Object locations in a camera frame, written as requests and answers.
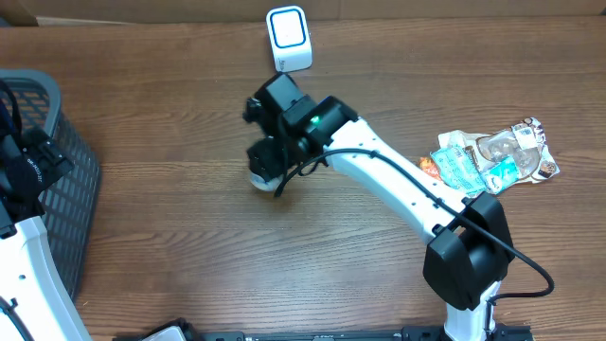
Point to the teal white small carton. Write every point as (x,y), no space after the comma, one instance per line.
(501,175)

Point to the white barcode scanner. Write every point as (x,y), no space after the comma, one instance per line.
(289,38)

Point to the orange small box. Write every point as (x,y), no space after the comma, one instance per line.
(428,165)

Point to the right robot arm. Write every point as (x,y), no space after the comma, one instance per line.
(467,239)

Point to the brown white snack bag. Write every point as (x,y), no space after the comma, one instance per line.
(525,141)

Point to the green lid jar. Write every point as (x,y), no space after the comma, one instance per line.
(265,185)

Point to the grey plastic basket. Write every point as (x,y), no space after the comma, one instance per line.
(70,203)

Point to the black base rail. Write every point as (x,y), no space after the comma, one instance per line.
(502,333)

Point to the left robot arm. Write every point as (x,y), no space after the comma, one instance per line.
(34,302)

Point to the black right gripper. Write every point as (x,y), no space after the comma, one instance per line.
(270,159)

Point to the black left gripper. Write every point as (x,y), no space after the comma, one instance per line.
(43,158)

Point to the teal tissue pack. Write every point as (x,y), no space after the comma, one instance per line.
(458,171)

